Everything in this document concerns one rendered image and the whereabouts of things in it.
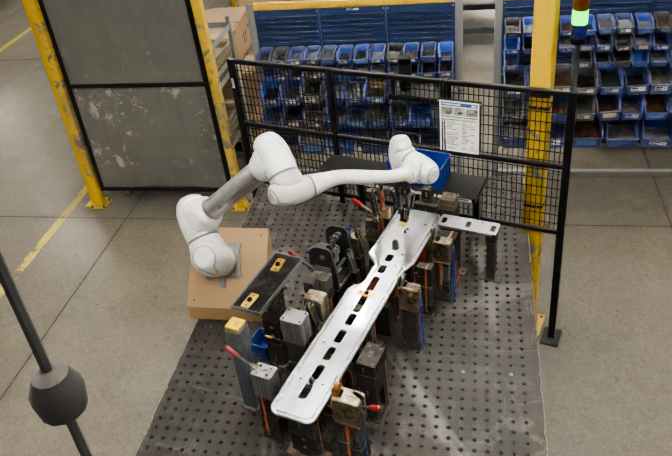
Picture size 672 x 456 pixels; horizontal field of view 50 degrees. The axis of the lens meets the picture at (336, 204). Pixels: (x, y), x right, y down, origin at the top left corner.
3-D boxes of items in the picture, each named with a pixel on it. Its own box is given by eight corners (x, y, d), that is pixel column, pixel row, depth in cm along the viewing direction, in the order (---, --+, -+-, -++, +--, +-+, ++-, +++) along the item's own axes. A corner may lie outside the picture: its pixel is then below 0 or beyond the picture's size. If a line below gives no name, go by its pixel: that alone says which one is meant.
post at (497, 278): (500, 283, 352) (501, 236, 336) (478, 279, 357) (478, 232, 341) (503, 275, 357) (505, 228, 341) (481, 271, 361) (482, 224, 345)
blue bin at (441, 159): (441, 191, 365) (440, 169, 358) (386, 181, 378) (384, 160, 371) (452, 175, 377) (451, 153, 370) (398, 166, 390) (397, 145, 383)
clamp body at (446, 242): (452, 305, 343) (451, 247, 324) (429, 300, 348) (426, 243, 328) (458, 294, 349) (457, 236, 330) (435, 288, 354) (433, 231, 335)
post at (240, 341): (257, 412, 301) (238, 335, 276) (241, 407, 304) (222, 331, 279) (266, 398, 306) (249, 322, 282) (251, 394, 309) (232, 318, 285)
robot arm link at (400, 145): (384, 166, 326) (402, 177, 316) (382, 136, 317) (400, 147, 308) (404, 158, 330) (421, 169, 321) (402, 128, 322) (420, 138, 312)
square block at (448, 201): (454, 259, 371) (454, 201, 351) (440, 256, 374) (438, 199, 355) (459, 250, 377) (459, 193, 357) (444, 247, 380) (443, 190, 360)
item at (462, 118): (480, 156, 367) (481, 102, 350) (438, 151, 376) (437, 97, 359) (481, 155, 369) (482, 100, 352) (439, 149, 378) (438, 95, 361)
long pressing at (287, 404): (319, 429, 254) (318, 426, 254) (264, 411, 264) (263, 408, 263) (442, 215, 355) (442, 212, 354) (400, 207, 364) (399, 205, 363)
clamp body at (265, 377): (283, 446, 285) (269, 383, 265) (259, 438, 290) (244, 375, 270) (294, 427, 292) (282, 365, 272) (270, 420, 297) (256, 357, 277)
